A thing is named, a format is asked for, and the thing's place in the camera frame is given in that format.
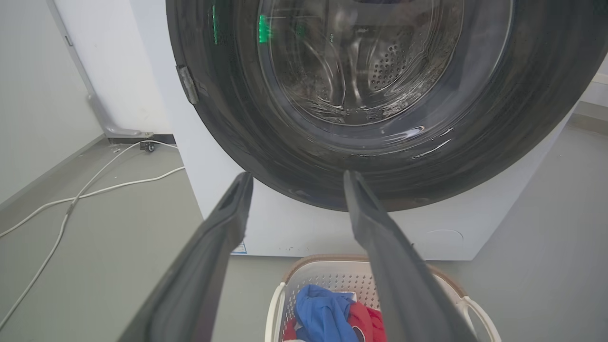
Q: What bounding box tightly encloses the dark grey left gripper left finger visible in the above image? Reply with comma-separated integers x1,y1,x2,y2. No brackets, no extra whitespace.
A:
117,172,254,342

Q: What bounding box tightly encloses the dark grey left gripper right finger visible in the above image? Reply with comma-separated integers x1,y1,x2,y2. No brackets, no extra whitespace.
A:
343,171,478,342

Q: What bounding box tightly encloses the white washing machine body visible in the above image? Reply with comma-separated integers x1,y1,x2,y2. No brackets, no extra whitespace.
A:
129,0,608,261

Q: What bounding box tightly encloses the black round washing machine door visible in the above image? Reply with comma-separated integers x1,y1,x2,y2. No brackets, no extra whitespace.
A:
165,0,608,212

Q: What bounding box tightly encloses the grey door latch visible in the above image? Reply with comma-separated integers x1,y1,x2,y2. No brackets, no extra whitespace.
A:
176,65,200,105

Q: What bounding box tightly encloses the steel washing drum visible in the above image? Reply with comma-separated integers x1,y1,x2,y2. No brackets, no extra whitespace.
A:
269,0,464,126

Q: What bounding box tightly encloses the red garment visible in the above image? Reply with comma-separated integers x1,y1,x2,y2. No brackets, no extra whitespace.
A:
283,302,386,342

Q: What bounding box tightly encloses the white plastic laundry basket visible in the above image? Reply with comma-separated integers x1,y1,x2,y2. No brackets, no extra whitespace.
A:
265,255,502,342

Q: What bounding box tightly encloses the blue garment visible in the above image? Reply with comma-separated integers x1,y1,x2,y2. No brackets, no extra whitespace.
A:
294,285,359,342

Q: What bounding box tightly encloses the white power cable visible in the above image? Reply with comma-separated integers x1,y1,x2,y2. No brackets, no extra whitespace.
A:
0,166,186,238
0,140,179,329

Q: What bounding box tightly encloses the grey drain hose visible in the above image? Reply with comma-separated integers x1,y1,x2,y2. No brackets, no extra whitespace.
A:
46,0,153,139

